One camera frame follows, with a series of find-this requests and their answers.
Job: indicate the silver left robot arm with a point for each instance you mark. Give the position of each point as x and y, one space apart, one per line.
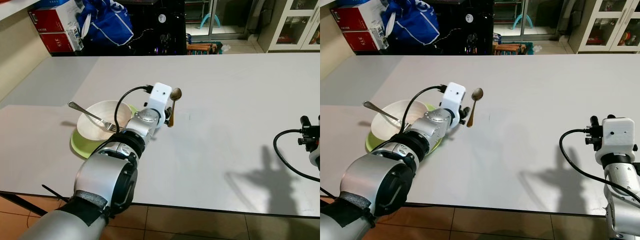
100 175
375 180

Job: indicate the wooden slatted rack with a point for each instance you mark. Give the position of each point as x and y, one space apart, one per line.
200 48
507 48

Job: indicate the silver metal fork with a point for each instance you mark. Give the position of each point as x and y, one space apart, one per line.
381 110
86 113

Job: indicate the light green plate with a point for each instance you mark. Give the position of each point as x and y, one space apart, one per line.
82 145
372 142

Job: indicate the white glass door cabinet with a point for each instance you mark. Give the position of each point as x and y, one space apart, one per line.
595 25
287 25

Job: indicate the white bowl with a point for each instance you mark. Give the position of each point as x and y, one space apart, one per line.
102 112
397 112

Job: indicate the red and white cardboard box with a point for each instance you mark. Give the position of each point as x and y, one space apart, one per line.
50 17
357 15

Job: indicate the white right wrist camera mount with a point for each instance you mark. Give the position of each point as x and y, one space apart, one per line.
619 135

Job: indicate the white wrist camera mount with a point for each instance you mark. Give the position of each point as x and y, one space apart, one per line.
454 97
160 97
619 135

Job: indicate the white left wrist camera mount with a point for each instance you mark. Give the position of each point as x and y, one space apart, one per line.
454 97
160 97

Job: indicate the white crumpled bag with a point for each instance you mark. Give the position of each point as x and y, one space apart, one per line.
534 48
225 48

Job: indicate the black table leg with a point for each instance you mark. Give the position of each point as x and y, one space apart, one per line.
15 203

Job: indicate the blue fabric bag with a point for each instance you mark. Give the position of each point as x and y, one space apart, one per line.
417 25
110 25

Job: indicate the black cabinet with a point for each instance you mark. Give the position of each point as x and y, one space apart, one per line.
160 30
467 30

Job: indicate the teal plastic stool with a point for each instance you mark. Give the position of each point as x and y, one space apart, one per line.
521 18
210 19

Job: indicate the white printed carton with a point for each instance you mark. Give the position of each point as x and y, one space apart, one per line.
76 39
381 39

